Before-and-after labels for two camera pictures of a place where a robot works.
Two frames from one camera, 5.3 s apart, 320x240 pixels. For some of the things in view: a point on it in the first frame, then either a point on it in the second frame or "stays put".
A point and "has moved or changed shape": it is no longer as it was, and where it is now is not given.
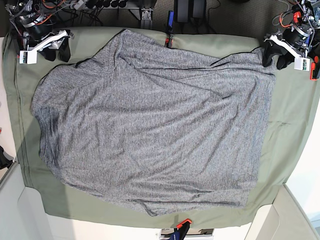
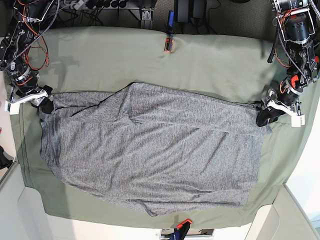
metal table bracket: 146,21 stays put
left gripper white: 55,41 -> 46,106
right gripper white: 271,49 -> 278,108
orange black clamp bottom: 180,232 stays put
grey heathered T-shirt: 160,129 has moved or changed shape
